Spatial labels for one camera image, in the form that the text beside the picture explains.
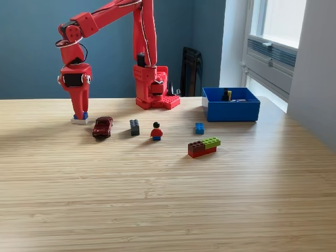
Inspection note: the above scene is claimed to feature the blue on white brick stack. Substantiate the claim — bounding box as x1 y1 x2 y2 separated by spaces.
70 111 90 125

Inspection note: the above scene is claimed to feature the blue plastic bin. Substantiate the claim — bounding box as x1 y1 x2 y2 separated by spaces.
201 87 261 122

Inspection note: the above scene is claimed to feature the dark red toy car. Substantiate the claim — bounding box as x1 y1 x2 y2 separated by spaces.
92 116 114 140

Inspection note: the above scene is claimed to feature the dark grey brick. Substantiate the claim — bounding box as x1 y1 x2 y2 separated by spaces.
129 119 141 137

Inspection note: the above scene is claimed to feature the toy figure with red shirt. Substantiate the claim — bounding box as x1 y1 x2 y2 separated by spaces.
150 121 164 142

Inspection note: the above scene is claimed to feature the black clamp behind base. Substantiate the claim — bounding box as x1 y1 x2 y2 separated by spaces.
167 81 182 97

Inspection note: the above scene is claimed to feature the black chair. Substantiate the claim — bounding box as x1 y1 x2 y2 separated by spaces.
180 46 204 97

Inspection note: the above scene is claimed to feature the brown green red brick stack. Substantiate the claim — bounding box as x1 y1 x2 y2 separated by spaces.
187 136 222 159

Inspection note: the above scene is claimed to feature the grey window vent unit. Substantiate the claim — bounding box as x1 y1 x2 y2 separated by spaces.
245 36 298 99

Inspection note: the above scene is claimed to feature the white window frame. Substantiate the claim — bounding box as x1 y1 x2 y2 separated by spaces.
246 0 307 49

